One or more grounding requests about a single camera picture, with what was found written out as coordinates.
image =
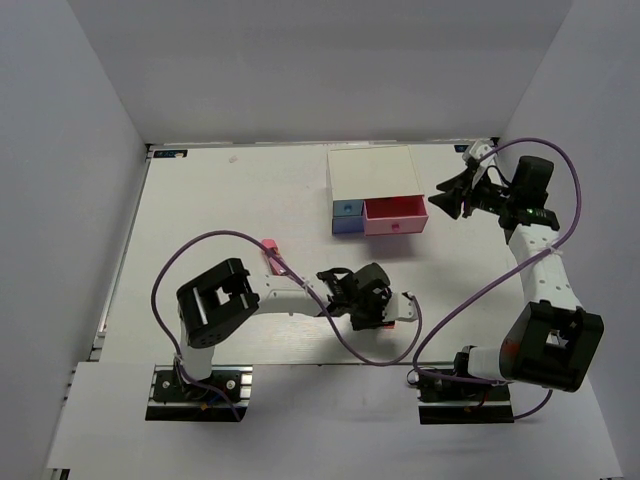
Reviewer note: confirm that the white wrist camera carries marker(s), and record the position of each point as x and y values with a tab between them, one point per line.
400	308
479	157

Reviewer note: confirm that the pink tube of erasers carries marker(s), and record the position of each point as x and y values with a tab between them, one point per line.
272	255

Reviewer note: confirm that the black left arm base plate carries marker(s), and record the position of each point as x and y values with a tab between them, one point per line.
172	399

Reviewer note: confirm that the light blue small drawer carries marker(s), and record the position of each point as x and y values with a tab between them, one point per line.
347	208

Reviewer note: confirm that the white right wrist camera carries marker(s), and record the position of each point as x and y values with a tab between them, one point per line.
479	157

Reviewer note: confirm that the pink small drawer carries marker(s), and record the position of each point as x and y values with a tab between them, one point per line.
395	215

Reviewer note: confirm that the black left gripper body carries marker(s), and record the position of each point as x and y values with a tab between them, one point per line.
366	313

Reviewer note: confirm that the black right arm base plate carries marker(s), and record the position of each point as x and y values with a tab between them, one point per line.
454	403

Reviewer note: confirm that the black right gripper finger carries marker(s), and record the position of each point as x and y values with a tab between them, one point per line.
461	181
450	203

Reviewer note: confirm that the blue wide bottom drawer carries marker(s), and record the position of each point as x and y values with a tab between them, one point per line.
347	225

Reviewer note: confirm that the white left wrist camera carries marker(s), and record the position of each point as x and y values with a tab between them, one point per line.
400	308

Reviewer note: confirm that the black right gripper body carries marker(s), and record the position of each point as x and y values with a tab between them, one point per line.
491	197

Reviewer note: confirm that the white mini drawer cabinet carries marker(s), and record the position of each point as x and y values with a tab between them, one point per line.
371	173

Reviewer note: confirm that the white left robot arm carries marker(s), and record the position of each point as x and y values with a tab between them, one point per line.
215	304

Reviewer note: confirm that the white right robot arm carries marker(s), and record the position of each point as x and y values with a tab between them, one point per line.
554	339

